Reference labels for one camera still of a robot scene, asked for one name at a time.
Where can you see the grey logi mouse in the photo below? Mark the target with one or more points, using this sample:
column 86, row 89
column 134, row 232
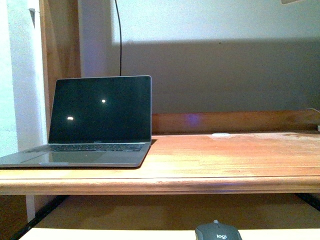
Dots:
column 217, row 231

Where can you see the wooden keyboard tray drawer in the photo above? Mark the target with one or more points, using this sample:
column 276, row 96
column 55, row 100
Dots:
column 282, row 216

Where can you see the grey laptop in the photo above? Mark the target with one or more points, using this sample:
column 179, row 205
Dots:
column 95, row 122

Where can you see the wooden desk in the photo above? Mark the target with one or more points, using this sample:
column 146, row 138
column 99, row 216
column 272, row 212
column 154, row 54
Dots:
column 233, row 153

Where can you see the wooden door frame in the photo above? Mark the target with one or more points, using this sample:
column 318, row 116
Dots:
column 59, row 27

